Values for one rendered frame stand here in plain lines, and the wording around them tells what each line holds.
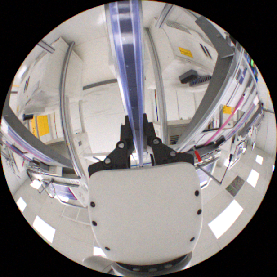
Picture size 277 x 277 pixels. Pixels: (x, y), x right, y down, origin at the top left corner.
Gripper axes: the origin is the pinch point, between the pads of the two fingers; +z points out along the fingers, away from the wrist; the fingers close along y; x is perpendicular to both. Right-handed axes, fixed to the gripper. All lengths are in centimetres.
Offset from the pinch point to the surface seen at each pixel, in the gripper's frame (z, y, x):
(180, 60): 38.2, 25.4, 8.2
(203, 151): 9, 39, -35
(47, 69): 44, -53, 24
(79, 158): 23, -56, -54
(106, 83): 195, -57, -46
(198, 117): 12.4, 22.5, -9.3
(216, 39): 10.2, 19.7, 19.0
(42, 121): 127, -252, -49
